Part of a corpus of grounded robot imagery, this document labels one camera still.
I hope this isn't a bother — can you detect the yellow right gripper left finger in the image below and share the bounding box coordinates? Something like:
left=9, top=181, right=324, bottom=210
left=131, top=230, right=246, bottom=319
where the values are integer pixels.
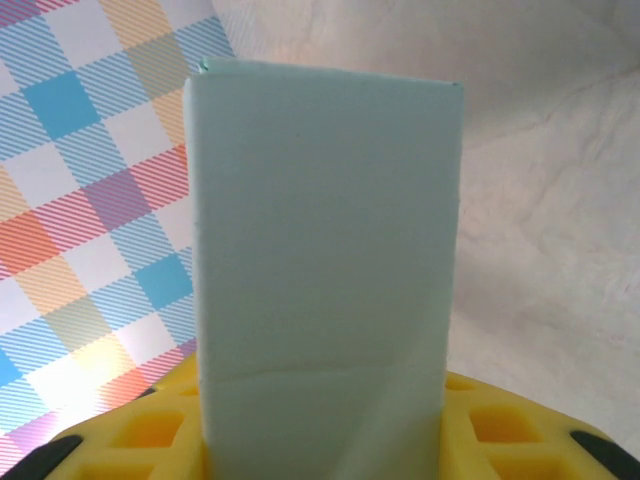
left=17, top=349, right=211, bottom=480

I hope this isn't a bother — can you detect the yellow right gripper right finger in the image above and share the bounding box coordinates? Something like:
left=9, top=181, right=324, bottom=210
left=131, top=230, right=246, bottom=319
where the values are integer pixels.
left=439, top=369, right=640, bottom=480

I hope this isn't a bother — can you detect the light blue paper box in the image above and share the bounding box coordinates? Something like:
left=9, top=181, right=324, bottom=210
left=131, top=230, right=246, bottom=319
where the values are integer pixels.
left=183, top=57, right=466, bottom=480

